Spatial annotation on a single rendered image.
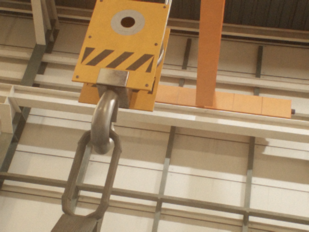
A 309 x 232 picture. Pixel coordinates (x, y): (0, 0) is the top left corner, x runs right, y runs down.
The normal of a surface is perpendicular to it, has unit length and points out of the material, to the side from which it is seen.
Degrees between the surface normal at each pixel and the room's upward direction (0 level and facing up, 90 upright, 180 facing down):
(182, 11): 170
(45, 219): 90
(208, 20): 180
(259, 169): 90
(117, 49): 90
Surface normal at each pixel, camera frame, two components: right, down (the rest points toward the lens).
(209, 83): -0.18, 0.84
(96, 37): -0.04, -0.52
